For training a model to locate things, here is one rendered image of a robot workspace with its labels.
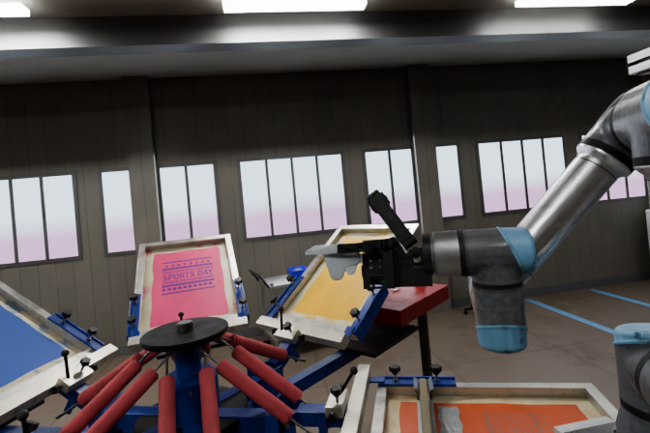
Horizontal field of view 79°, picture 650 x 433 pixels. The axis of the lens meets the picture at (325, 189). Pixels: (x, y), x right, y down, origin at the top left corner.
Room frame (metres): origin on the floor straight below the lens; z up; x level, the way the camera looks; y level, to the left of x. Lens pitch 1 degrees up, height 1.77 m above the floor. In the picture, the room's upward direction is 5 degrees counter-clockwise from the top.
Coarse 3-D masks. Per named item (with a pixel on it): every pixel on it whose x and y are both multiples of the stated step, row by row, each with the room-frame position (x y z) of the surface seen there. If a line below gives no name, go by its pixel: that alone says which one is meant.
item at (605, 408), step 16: (464, 384) 1.54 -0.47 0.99; (480, 384) 1.53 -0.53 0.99; (496, 384) 1.52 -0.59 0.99; (512, 384) 1.51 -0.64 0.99; (528, 384) 1.50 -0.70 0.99; (544, 384) 1.49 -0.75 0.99; (560, 384) 1.48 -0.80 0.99; (576, 384) 1.47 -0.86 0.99; (592, 384) 1.46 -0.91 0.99; (384, 400) 1.48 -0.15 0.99; (592, 400) 1.38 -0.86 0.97; (384, 416) 1.39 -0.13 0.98; (608, 416) 1.27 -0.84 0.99
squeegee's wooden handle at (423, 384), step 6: (420, 378) 1.48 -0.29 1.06; (420, 384) 1.43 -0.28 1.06; (426, 384) 1.43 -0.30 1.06; (420, 390) 1.39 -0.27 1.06; (426, 390) 1.38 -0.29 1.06; (420, 396) 1.35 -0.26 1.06; (426, 396) 1.34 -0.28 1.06; (420, 402) 1.32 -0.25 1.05; (426, 402) 1.31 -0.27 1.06; (426, 408) 1.28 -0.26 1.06; (426, 414) 1.24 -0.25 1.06; (426, 420) 1.21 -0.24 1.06; (426, 426) 1.18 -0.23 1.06; (426, 432) 1.15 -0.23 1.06
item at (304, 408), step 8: (304, 408) 1.38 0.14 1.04; (312, 408) 1.37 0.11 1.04; (320, 408) 1.37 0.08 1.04; (296, 416) 1.36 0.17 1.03; (304, 416) 1.35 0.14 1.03; (312, 416) 1.35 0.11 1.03; (320, 416) 1.34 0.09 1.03; (344, 416) 1.32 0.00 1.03; (304, 424) 1.35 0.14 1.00; (312, 424) 1.35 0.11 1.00; (328, 424) 1.34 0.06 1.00; (336, 424) 1.33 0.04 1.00
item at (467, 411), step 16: (400, 416) 1.43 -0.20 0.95; (416, 416) 1.42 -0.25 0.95; (464, 416) 1.39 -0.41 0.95; (480, 416) 1.38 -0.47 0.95; (560, 416) 1.34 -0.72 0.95; (576, 416) 1.33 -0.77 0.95; (400, 432) 1.33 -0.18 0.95; (416, 432) 1.33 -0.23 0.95; (464, 432) 1.30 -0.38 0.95; (480, 432) 1.29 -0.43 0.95
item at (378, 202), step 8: (376, 192) 0.68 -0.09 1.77; (368, 200) 0.68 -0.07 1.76; (376, 200) 0.67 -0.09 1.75; (384, 200) 0.67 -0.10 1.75; (376, 208) 0.67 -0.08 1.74; (384, 208) 0.67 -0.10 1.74; (392, 208) 0.67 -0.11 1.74; (384, 216) 0.67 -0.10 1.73; (392, 216) 0.66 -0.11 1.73; (392, 224) 0.66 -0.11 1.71; (400, 224) 0.66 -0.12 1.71; (400, 232) 0.66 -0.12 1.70; (408, 232) 0.66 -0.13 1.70; (400, 240) 0.66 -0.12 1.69; (408, 240) 0.65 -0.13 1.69; (416, 240) 0.65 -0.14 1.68
